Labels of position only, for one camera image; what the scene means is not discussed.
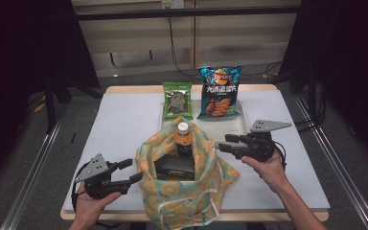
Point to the white table mat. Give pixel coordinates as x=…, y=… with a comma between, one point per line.
x=124, y=111

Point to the person's right hand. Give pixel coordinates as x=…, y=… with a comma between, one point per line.
x=271, y=174

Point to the white plastic tray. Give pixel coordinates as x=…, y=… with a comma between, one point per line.
x=226, y=126

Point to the black stand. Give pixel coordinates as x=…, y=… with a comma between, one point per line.
x=49, y=108

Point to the black horizontal bar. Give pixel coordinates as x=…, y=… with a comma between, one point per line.
x=188, y=12

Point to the wooden table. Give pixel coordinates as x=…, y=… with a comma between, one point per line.
x=134, y=88

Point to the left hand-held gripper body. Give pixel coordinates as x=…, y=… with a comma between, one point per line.
x=100, y=187

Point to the yellow floor object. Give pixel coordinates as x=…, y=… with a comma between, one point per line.
x=40, y=108

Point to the wall outlet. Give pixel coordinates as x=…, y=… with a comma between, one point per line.
x=172, y=4

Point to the black curtain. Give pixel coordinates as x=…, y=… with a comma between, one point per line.
x=348, y=64
x=19, y=64

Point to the green snack packet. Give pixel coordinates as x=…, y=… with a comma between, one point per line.
x=177, y=102

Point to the orange drink bottle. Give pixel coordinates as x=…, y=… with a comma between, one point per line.
x=183, y=142

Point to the metal floor rail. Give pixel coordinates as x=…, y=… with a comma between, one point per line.
x=338, y=172
x=35, y=172

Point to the small black floor object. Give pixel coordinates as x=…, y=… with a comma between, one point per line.
x=73, y=138

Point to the orange print fabric bag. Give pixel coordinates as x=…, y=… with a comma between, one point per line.
x=179, y=198

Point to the person's left hand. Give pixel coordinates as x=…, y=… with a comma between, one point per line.
x=87, y=212

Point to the blue chips bag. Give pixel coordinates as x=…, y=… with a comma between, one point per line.
x=218, y=96

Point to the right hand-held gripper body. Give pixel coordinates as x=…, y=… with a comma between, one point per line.
x=258, y=147

